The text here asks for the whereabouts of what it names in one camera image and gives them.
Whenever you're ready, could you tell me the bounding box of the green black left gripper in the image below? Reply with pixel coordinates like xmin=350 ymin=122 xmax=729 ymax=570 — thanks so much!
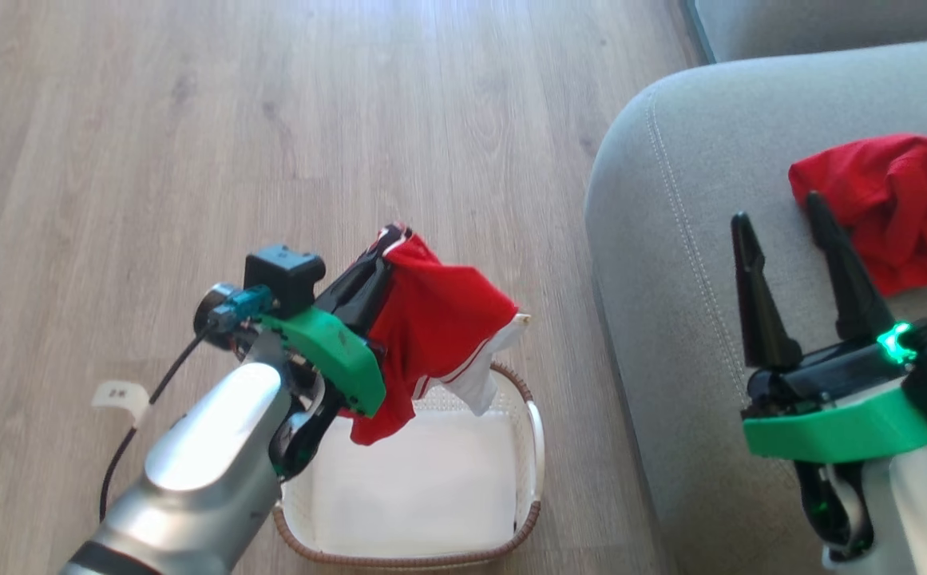
xmin=259 ymin=254 xmax=392 ymax=418

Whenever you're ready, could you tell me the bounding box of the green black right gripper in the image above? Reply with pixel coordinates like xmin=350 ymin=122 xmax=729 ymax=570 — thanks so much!
xmin=731 ymin=192 xmax=927 ymax=466

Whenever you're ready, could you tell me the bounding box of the red jersey with white trim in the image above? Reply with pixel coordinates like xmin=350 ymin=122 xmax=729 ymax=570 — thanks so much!
xmin=349 ymin=224 xmax=532 ymax=446

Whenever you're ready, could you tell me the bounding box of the plain red t-shirt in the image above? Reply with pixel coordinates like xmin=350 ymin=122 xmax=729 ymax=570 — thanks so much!
xmin=788 ymin=134 xmax=927 ymax=298

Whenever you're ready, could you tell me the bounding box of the white brown-rimmed laundry basket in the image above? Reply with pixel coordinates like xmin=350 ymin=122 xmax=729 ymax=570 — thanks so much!
xmin=271 ymin=361 xmax=545 ymax=569

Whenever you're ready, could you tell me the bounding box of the teal cable connector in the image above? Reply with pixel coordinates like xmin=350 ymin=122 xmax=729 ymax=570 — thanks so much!
xmin=209 ymin=289 xmax=274 ymax=331

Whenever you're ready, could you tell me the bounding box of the white cable label tag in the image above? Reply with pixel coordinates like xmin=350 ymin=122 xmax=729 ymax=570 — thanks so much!
xmin=92 ymin=381 xmax=150 ymax=426

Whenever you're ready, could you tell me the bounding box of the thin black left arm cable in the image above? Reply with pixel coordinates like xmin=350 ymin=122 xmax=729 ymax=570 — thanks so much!
xmin=99 ymin=319 xmax=220 ymax=521

